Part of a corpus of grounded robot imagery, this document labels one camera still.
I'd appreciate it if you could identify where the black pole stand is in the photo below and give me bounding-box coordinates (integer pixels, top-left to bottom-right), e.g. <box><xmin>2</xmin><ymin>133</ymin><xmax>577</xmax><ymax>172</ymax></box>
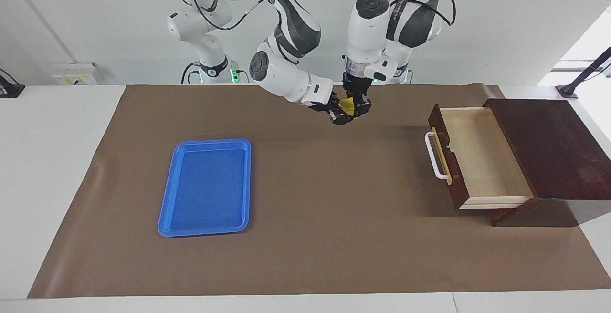
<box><xmin>556</xmin><ymin>47</ymin><xmax>611</xmax><ymax>99</ymax></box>

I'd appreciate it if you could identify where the blue plastic tray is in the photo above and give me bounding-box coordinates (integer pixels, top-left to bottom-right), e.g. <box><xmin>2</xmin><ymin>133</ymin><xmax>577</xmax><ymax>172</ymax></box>
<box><xmin>158</xmin><ymin>139</ymin><xmax>252</xmax><ymax>238</ymax></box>

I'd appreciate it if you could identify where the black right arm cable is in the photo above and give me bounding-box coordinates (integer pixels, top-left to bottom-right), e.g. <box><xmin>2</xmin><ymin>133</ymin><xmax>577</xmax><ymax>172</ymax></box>
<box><xmin>165</xmin><ymin>0</ymin><xmax>287</xmax><ymax>65</ymax></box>

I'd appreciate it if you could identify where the brown table mat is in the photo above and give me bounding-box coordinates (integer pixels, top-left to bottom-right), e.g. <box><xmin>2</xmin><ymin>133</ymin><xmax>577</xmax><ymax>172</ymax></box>
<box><xmin>27</xmin><ymin>83</ymin><xmax>611</xmax><ymax>299</ymax></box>

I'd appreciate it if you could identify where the white drawer handle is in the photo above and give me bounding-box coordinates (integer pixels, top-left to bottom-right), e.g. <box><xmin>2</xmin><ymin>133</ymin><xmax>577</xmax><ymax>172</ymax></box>
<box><xmin>425</xmin><ymin>132</ymin><xmax>452</xmax><ymax>180</ymax></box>

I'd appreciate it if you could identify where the dark wooden drawer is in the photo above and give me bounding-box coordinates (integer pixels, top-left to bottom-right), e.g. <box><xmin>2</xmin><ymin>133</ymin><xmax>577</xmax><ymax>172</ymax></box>
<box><xmin>425</xmin><ymin>104</ymin><xmax>534</xmax><ymax>209</ymax></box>

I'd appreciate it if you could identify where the white wall socket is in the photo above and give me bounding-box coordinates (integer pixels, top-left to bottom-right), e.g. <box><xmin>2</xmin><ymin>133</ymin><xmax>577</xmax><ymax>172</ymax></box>
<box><xmin>52</xmin><ymin>62</ymin><xmax>99</xmax><ymax>86</ymax></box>

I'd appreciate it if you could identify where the black clamp mount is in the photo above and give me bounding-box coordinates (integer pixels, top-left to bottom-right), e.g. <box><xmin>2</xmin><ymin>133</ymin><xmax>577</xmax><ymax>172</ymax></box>
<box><xmin>0</xmin><ymin>69</ymin><xmax>25</xmax><ymax>99</ymax></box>

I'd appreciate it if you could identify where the yellow cube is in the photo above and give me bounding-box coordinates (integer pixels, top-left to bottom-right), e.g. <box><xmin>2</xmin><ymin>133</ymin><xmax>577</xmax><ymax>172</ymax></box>
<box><xmin>338</xmin><ymin>97</ymin><xmax>357</xmax><ymax>118</ymax></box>

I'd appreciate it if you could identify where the dark wooden drawer cabinet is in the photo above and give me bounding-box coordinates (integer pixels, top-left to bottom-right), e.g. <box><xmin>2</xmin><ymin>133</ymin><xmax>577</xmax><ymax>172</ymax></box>
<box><xmin>482</xmin><ymin>98</ymin><xmax>611</xmax><ymax>228</ymax></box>

